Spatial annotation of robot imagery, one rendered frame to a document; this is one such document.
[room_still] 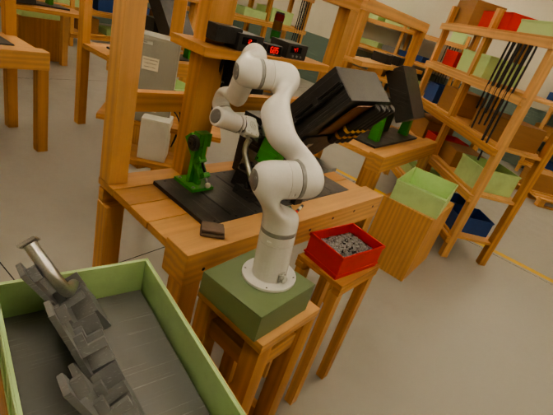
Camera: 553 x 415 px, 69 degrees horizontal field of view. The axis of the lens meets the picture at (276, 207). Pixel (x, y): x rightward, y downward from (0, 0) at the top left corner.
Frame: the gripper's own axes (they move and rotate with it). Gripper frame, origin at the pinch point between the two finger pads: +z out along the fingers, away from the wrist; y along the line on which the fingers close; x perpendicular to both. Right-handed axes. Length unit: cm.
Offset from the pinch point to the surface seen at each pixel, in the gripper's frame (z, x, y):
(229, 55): -26.0, -8.2, 26.7
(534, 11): 807, -186, 389
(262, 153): 2.8, 3.1, -9.5
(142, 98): -44, 30, 17
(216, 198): -13.8, 22.3, -28.4
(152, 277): -73, 1, -65
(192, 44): -39.3, -0.3, 30.3
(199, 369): -77, -19, -92
